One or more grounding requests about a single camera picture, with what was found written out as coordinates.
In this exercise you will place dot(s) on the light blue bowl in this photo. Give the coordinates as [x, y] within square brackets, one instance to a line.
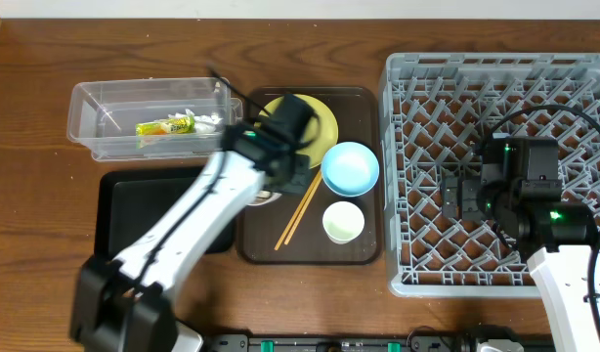
[350, 169]

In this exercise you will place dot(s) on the white tissue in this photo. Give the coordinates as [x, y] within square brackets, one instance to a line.
[199, 124]

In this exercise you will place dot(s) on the grey dishwasher rack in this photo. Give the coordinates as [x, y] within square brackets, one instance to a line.
[433, 109]

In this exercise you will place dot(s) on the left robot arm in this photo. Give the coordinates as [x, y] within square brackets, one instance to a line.
[127, 303]

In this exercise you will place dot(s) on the green orange snack wrapper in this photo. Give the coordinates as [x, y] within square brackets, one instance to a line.
[168, 126]

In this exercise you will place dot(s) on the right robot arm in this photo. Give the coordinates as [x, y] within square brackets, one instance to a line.
[559, 240]

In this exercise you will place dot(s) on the white pink bowl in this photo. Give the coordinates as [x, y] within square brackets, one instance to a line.
[265, 197]

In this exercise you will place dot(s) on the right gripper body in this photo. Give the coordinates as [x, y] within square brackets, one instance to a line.
[478, 201]

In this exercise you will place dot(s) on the white cup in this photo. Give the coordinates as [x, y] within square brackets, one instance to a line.
[343, 222]

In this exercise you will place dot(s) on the clear plastic waste bin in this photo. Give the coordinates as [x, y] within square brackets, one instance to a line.
[103, 116]

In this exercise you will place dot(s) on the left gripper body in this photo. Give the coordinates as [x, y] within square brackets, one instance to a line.
[297, 176]

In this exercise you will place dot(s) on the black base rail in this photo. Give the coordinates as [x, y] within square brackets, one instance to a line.
[244, 343]

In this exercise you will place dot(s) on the yellow plate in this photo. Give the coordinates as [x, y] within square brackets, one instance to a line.
[321, 134]

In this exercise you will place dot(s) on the black plastic tray bin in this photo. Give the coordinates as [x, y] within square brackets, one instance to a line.
[132, 201]

